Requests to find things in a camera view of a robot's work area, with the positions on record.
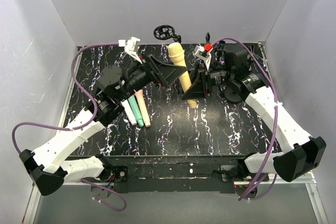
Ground black round base holder stand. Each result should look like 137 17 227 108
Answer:
223 86 242 104

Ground large yellow microphone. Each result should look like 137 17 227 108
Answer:
167 42 199 109

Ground black tripod shock mount stand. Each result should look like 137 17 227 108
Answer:
153 25 182 43

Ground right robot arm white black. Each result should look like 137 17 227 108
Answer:
183 41 327 182

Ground black tripod clip stand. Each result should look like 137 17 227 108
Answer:
215 40 226 62

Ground pink microphone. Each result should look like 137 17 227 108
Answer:
135 89 151 127

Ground white microphone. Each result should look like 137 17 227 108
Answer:
121 100 137 126

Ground green microphone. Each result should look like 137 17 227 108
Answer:
128 95 144 127

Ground black front mounting base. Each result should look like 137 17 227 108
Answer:
99 154 254 194

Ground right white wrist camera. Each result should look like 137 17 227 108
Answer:
193 44 213 70

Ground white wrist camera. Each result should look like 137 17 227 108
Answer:
193 44 213 70
118 37 142 64

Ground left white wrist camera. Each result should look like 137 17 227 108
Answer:
118 37 142 64

